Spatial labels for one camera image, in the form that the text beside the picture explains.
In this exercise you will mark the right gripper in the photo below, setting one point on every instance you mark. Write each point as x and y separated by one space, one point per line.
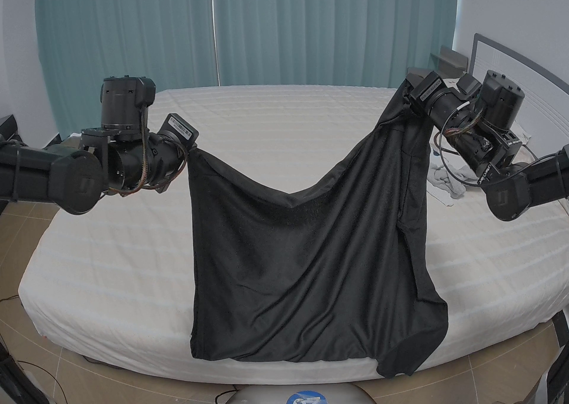
453 111

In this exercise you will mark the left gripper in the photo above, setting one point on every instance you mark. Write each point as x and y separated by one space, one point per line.
160 162

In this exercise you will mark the black sleeveless top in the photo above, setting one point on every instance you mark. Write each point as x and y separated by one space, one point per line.
311 260

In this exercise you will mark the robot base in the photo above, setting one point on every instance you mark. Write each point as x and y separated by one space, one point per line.
298 395

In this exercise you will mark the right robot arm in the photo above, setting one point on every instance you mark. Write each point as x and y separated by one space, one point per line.
506 198

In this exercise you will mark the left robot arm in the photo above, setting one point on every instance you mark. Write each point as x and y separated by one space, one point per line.
66 180

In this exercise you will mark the bed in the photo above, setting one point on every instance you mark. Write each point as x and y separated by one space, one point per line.
111 238

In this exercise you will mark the grey bedside table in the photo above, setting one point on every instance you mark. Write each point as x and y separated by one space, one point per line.
451 60

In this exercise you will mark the grey garment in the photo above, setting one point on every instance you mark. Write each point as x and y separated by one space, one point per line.
449 182

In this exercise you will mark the white garment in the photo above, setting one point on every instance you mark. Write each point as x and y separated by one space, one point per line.
440 198

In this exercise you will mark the blue-green curtain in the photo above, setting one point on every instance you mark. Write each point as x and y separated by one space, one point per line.
129 29
333 15

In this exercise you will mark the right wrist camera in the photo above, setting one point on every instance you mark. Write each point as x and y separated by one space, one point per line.
429 91

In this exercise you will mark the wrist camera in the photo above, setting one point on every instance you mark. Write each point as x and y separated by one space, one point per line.
182 130
429 91

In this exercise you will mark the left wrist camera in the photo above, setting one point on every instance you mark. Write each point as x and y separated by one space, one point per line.
182 130

